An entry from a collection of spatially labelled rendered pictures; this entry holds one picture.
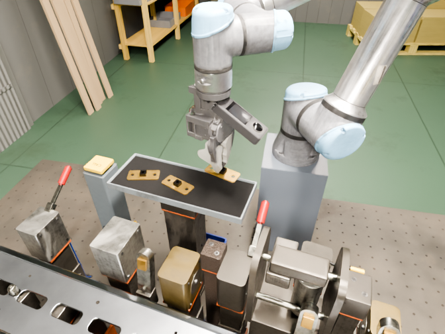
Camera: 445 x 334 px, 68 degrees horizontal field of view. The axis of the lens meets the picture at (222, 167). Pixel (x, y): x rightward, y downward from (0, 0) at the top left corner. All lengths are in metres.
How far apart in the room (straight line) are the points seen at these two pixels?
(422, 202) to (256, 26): 2.38
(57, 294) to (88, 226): 0.58
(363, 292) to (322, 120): 0.40
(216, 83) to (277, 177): 0.47
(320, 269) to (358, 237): 0.76
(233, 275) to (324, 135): 0.40
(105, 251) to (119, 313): 0.14
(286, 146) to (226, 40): 0.48
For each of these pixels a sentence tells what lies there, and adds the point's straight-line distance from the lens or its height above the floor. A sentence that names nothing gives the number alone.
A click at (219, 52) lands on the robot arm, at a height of 1.52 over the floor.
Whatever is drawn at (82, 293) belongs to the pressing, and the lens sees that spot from 0.91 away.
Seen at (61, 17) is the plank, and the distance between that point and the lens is 3.55.
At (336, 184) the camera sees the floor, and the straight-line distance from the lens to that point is 2.74.
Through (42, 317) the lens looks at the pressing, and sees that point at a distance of 0.92.
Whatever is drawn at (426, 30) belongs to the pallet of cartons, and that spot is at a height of 0.34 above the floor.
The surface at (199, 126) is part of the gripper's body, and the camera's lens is 0.72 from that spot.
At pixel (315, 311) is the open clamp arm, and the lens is 0.74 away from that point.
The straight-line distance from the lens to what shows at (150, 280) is 0.84.
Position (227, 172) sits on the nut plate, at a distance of 0.80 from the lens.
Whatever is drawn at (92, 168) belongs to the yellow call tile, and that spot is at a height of 1.16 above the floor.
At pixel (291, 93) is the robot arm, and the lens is 0.95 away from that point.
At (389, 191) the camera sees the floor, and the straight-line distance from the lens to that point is 2.83.
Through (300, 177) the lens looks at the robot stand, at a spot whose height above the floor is 1.08.
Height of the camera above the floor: 1.73
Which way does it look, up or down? 39 degrees down
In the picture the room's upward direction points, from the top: straight up
